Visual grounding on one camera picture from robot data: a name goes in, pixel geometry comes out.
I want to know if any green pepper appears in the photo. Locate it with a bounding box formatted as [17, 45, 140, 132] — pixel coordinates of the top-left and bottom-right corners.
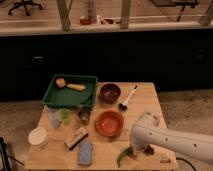
[116, 147, 133, 167]

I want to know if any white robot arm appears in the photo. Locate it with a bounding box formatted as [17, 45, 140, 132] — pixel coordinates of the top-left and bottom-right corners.
[130, 112, 213, 165]

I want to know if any purple bowl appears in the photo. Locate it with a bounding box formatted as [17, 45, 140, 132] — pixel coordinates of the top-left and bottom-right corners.
[99, 83, 121, 103]

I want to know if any orange bowl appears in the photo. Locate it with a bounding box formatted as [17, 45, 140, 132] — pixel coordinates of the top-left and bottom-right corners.
[95, 110, 124, 137]

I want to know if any small metal cup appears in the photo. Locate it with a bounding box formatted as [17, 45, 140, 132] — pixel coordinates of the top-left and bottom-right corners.
[78, 108, 91, 125]

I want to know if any green plastic tray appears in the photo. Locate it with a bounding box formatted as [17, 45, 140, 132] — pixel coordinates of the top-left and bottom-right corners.
[43, 74, 98, 109]

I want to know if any green plastic cup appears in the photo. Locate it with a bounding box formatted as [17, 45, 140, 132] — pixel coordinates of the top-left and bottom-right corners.
[56, 109, 70, 124]

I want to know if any clear plastic cup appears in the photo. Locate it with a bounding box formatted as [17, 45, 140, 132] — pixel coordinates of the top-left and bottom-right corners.
[47, 109, 60, 129]

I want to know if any wooden block eraser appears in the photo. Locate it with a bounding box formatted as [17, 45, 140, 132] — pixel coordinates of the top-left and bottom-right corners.
[64, 127, 88, 150]

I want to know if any red object on shelf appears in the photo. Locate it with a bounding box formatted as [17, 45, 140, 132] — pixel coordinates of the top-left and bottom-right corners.
[80, 16, 92, 25]

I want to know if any blue sponge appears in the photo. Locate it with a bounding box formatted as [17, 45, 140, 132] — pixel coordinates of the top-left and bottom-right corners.
[78, 141, 93, 166]

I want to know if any dark red grape bunch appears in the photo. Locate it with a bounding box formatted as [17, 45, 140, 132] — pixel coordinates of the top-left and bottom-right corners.
[144, 145, 155, 155]

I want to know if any white round container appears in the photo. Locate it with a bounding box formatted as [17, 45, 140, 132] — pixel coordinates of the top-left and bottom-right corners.
[28, 127, 49, 148]

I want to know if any black office chair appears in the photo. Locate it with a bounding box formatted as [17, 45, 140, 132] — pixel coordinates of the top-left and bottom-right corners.
[8, 0, 43, 16]

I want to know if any black stand lower left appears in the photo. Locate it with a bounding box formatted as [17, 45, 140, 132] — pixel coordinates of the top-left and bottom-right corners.
[0, 137, 24, 171]

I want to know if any black floor cable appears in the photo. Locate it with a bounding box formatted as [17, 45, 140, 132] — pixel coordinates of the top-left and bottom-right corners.
[175, 157, 194, 171]

